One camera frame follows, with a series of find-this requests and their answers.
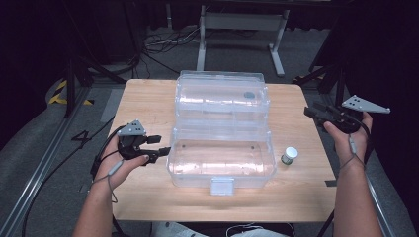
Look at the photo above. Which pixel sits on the person's right hand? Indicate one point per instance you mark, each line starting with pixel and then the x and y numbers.
pixel 346 144

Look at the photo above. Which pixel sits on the person's white clothing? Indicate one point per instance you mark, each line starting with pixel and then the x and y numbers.
pixel 184 230

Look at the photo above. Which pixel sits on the black tape strip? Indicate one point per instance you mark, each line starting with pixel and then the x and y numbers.
pixel 330 183

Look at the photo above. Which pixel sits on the person's left hand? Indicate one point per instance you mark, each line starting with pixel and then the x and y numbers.
pixel 113 168

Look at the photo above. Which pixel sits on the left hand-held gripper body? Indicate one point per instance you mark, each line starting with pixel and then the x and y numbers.
pixel 131 141

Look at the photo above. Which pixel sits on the grey metal floor rail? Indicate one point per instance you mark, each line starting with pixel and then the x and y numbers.
pixel 36 174
pixel 382 210

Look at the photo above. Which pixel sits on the yellow-black floor tape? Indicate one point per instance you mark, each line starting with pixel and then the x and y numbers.
pixel 56 98

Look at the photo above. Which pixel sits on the small white-capped bottle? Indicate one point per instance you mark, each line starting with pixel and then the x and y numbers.
pixel 290 154

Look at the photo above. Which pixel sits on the black metal stand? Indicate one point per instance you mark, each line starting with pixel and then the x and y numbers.
pixel 70 85
pixel 339 82

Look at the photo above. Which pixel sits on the clear plastic storage box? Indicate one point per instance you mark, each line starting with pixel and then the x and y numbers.
pixel 220 154

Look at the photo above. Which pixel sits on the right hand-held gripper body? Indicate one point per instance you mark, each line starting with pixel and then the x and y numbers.
pixel 349 118

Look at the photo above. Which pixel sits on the grey metal table frame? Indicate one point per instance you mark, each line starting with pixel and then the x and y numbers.
pixel 242 21

